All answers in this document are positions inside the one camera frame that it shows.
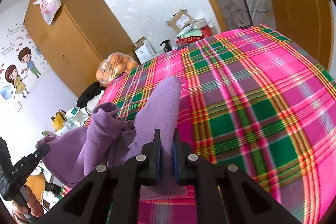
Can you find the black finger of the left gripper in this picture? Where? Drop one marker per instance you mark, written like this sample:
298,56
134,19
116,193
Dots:
33,159

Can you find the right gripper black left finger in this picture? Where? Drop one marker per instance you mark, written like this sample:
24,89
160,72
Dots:
110,195

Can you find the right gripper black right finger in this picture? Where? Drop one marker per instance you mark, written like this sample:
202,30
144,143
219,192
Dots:
225,194

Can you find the purple fleece garment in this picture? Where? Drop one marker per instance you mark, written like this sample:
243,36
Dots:
111,141

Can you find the person's left hand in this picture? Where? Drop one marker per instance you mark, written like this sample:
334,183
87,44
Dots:
33,206

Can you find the yellow bag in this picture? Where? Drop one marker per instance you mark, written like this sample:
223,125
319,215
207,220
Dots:
58,120

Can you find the green white packages pile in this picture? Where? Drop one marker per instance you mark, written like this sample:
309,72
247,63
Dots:
75,117

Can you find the black cloth item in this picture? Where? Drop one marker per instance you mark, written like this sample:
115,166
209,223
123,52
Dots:
89,93

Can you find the pink plaid tablecloth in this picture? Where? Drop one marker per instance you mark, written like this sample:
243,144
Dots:
255,99

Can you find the bag of oranges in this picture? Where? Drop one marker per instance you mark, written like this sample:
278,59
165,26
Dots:
113,66

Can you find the wooden wardrobe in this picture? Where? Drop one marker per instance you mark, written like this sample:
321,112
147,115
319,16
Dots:
82,34

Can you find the white small carton box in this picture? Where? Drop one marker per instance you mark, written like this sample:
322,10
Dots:
143,50

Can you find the white plastic bag on wardrobe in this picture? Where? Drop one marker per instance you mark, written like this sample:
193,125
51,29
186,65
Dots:
48,9

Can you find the black kettle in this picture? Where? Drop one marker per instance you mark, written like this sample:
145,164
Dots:
166,46

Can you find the red box under papers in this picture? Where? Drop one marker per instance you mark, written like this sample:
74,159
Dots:
196,35

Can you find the brown cardboard box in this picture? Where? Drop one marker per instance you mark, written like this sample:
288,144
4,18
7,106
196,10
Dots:
179,20

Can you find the wooden door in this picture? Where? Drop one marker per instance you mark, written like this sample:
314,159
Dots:
309,23

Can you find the cartoon couple wall sticker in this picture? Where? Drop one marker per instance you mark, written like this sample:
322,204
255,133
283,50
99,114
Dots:
22,65

